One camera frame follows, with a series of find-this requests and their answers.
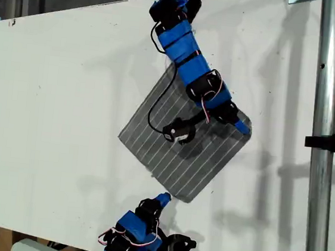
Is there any grey striped towel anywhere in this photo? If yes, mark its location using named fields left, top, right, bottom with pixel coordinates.
left=111, top=57, right=259, bottom=210

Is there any white box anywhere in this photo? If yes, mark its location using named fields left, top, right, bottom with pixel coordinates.
left=10, top=236, right=83, bottom=251

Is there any wooden table leg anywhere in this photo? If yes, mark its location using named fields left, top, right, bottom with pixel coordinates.
left=0, top=228, right=15, bottom=251

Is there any black camera stalk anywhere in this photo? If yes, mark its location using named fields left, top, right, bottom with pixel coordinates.
left=185, top=108, right=209, bottom=127

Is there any black camera cable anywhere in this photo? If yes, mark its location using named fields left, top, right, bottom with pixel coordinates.
left=139, top=20, right=185, bottom=135

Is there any steel post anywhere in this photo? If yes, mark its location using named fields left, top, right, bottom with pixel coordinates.
left=295, top=0, right=335, bottom=251

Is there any black post clamp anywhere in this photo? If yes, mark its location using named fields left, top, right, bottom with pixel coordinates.
left=303, top=123, right=335, bottom=158

